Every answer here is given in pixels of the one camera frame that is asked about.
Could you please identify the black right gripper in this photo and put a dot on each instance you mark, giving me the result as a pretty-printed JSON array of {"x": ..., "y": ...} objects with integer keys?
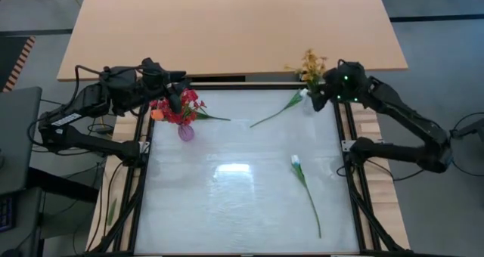
[{"x": 346, "y": 85}]

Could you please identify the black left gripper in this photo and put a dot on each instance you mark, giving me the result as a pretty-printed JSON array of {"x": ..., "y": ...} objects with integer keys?
[{"x": 159, "y": 77}]

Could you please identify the red artificial flower bunch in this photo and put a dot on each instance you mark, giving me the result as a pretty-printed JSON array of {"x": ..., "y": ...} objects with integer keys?
[{"x": 185, "y": 106}]

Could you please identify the white artificial tulip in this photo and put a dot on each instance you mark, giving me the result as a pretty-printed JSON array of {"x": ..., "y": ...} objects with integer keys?
[
  {"x": 287, "y": 107},
  {"x": 302, "y": 177}
]

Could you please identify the yellow artificial flower bunch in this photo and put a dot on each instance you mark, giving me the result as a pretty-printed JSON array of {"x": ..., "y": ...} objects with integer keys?
[{"x": 312, "y": 66}]

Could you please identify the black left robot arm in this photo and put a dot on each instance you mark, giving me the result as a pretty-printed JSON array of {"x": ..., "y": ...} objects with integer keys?
[{"x": 75, "y": 140}]

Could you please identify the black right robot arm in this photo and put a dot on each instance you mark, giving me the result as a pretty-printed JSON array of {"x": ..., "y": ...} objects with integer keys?
[{"x": 408, "y": 124}]

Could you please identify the purple glass vase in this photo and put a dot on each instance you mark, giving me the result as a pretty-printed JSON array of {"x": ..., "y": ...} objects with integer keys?
[{"x": 185, "y": 132}]

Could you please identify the light brown wooden desk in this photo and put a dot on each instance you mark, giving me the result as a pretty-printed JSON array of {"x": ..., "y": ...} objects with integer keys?
[{"x": 227, "y": 30}]

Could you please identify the fallen green leaf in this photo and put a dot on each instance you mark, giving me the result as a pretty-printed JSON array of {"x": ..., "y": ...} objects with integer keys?
[{"x": 111, "y": 211}]

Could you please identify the grey chair base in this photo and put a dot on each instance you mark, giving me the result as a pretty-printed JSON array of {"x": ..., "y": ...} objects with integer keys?
[{"x": 469, "y": 128}]

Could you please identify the black mat orange striped edge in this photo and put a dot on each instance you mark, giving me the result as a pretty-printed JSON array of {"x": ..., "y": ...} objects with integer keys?
[{"x": 15, "y": 60}]

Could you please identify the dark keyboard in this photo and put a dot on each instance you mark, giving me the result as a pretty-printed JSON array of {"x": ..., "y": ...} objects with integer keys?
[{"x": 7, "y": 213}]

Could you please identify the silver metal bracket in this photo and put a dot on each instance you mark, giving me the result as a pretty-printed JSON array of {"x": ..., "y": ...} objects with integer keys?
[
  {"x": 143, "y": 147},
  {"x": 346, "y": 145}
]

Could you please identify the black aluminium table frame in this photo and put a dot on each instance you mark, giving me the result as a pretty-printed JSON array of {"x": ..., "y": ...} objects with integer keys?
[{"x": 141, "y": 196}]

